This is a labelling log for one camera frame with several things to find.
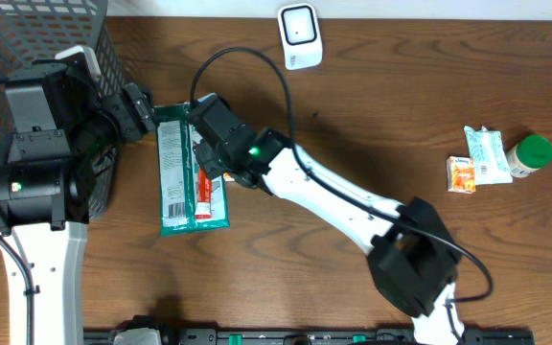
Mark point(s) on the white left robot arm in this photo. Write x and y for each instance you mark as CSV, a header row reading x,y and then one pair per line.
x,y
64,143

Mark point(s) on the red snack bar wrapper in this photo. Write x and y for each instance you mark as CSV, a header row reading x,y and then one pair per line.
x,y
203,195

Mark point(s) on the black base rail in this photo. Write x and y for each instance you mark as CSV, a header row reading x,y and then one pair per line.
x,y
393,336

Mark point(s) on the orange tissue pack cheeks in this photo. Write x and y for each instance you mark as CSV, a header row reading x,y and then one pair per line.
x,y
228,177

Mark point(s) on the dark mesh basket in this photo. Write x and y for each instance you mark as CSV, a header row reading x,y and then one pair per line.
x,y
39,29

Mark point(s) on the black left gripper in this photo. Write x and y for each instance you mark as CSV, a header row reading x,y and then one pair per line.
x,y
144,114

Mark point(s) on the teal white wipes pack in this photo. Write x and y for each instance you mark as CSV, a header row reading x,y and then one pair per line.
x,y
487,152

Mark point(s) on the orange tissue pack enjoy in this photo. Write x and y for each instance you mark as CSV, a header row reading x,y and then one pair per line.
x,y
461,175

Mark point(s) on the white barcode scanner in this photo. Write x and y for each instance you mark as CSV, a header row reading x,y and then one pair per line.
x,y
300,36

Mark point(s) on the green lidded jar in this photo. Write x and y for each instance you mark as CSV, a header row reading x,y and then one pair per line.
x,y
534,152

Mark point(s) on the green white gloves package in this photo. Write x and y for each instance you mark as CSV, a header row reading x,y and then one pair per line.
x,y
176,139

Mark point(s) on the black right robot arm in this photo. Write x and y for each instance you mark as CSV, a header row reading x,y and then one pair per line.
x,y
408,248

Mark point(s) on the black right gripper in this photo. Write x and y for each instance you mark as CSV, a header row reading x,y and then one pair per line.
x,y
213,164

